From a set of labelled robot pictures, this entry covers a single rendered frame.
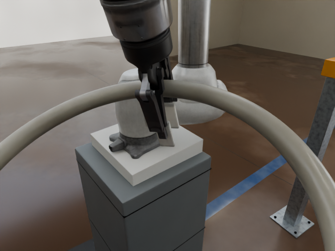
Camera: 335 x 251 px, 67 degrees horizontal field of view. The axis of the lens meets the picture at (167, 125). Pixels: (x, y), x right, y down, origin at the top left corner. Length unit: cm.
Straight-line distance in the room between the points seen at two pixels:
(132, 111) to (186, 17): 34
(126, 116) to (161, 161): 19
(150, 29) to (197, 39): 49
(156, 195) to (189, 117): 29
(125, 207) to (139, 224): 12
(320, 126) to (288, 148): 122
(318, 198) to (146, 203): 65
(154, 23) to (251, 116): 18
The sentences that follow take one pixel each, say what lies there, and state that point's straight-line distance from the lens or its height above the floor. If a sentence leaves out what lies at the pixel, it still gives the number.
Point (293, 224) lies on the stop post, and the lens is 195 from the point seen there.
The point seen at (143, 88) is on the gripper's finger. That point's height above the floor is 124.
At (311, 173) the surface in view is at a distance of 32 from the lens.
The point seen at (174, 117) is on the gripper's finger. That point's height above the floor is 114.
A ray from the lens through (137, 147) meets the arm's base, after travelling 91.
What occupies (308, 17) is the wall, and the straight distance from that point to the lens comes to 692.
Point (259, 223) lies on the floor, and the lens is 191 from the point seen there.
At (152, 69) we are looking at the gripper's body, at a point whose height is 127.
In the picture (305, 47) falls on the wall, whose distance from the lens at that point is 696.
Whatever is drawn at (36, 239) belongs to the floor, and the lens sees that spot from 191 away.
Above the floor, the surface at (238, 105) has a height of 123.
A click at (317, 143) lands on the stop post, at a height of 64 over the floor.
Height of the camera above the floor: 137
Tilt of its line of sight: 28 degrees down
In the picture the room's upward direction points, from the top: straight up
